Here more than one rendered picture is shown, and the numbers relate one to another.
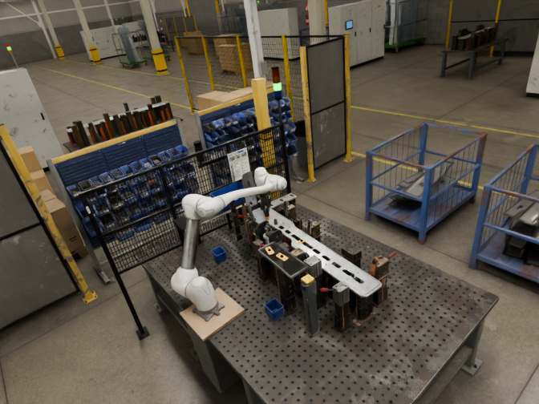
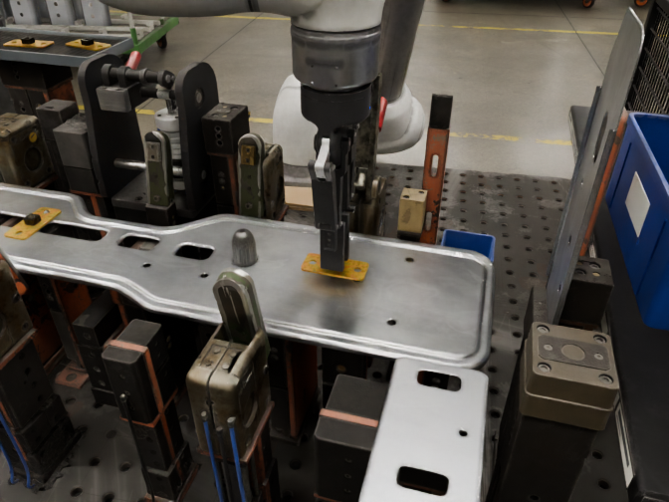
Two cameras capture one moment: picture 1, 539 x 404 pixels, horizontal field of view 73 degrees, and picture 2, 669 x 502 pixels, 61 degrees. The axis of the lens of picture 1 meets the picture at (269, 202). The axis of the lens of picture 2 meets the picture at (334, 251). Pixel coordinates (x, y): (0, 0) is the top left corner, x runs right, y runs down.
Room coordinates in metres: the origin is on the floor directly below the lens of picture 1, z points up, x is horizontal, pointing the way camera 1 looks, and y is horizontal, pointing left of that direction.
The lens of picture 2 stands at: (3.06, -0.37, 1.45)
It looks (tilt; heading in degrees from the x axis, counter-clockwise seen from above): 35 degrees down; 136
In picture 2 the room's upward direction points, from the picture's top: straight up
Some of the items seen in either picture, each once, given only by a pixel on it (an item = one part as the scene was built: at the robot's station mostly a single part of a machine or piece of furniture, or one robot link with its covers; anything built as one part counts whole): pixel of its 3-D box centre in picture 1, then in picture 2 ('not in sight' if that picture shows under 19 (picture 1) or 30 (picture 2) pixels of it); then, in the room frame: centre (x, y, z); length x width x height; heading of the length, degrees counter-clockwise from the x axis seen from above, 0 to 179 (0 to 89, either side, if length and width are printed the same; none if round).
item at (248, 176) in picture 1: (249, 190); (581, 191); (2.87, 0.16, 1.17); 0.12 x 0.01 x 0.34; 121
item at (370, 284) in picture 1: (304, 242); (20, 226); (2.22, -0.22, 1.00); 1.38 x 0.22 x 0.02; 31
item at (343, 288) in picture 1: (341, 307); not in sight; (1.64, -0.36, 0.88); 0.11 x 0.10 x 0.36; 121
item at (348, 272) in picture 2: not in sight; (334, 263); (2.64, 0.04, 1.02); 0.08 x 0.04 x 0.01; 31
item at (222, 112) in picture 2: not in sight; (237, 222); (2.32, 0.10, 0.91); 0.07 x 0.05 x 0.42; 121
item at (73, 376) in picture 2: not in sight; (68, 298); (2.23, -0.19, 0.84); 0.13 x 0.05 x 0.29; 121
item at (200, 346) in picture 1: (218, 343); not in sight; (1.96, 0.56, 0.33); 0.31 x 0.31 x 0.66; 36
